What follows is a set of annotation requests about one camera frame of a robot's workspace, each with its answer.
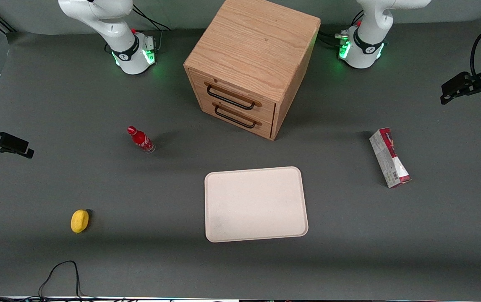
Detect red cookie box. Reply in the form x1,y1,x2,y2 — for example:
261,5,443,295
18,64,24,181
369,128,412,189

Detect black right arm base cables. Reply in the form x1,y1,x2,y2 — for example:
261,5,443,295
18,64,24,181
131,3,172,47

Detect yellow lemon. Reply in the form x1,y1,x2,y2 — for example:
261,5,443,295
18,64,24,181
71,209,90,234

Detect wooden drawer cabinet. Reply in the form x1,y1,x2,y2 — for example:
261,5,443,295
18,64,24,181
183,0,321,141

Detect beige plastic tray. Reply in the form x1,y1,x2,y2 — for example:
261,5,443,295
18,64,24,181
204,167,309,243

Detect black left arm base cables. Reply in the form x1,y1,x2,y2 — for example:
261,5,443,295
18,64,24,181
317,10,364,47

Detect red cola bottle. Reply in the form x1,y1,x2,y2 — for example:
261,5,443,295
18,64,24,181
127,126,156,154

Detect wooden drawer with black handle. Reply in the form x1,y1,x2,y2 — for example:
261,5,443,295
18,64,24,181
189,69,277,125
196,95,274,140

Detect black looped cable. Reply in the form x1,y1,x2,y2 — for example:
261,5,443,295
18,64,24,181
38,260,82,301

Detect black arm base cables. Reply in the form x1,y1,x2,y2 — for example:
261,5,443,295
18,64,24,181
131,3,172,47
317,10,364,47

